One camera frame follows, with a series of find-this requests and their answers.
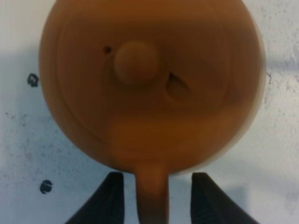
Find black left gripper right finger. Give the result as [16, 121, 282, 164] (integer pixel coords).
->
[190, 173, 257, 224]

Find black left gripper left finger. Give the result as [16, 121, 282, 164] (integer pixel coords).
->
[67, 172, 124, 224]

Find brown clay teapot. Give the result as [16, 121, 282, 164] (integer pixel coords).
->
[39, 0, 266, 224]

